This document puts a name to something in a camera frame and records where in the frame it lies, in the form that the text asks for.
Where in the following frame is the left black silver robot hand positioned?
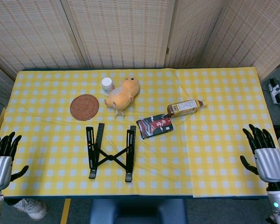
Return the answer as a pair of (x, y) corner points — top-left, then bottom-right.
(0, 132), (29, 191)

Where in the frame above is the black folding laptop stand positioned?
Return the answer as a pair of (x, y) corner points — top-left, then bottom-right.
(85, 123), (137, 183)

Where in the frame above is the brown tea bottle yellow label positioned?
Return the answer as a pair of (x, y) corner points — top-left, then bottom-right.
(167, 99), (205, 118)

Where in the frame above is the orange plush animal toy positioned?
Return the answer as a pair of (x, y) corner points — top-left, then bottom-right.
(104, 77), (141, 117)

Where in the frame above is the white power strip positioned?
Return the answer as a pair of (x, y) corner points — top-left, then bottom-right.
(267, 78), (280, 105)

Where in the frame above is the black red printed box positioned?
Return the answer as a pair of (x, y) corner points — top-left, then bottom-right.
(136, 113), (174, 140)

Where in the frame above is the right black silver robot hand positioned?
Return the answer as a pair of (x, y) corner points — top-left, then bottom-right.
(239, 124), (280, 183)

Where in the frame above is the beige woven folding screen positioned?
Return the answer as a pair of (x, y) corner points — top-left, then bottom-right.
(0, 0), (280, 100)

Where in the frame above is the yellow white checkered tablecloth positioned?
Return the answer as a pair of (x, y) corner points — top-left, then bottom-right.
(0, 67), (277, 198)

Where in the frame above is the white paper cup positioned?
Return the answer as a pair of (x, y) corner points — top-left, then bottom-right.
(101, 77), (115, 96)

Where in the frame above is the round brown woven coaster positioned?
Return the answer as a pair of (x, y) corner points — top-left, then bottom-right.
(70, 94), (100, 121)

